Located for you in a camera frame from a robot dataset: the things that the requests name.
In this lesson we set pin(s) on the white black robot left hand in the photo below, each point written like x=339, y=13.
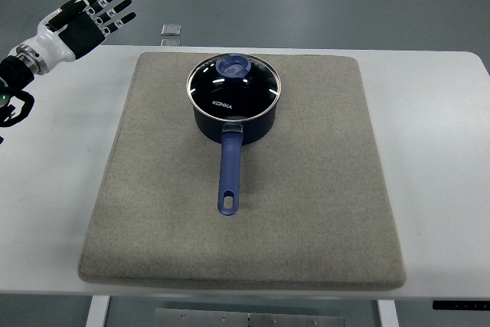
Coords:
x=71, y=32

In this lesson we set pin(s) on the white left table leg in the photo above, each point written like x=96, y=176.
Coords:
x=98, y=311

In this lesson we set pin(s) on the silver floor outlet plate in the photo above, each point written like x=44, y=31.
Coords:
x=171, y=30

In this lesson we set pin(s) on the glass pot lid blue knob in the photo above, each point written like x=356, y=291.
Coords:
x=233, y=87

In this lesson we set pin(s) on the white table leg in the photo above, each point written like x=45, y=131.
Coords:
x=98, y=311
x=387, y=313

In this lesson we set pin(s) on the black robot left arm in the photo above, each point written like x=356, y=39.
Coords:
x=15, y=76

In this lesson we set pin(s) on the beige fabric mat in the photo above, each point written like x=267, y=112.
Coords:
x=314, y=209

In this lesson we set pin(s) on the black table control panel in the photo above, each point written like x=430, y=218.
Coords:
x=462, y=305

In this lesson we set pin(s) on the dark blue saucepan blue handle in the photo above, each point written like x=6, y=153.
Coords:
x=233, y=129

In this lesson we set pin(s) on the white right table leg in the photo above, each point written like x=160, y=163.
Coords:
x=387, y=313

